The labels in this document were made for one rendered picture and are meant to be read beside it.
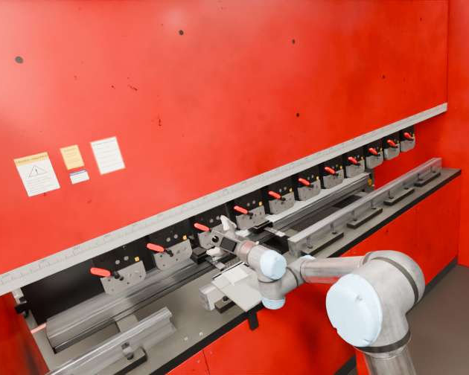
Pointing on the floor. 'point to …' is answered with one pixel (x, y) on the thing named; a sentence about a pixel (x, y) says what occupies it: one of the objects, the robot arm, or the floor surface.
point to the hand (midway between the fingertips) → (212, 233)
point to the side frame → (456, 127)
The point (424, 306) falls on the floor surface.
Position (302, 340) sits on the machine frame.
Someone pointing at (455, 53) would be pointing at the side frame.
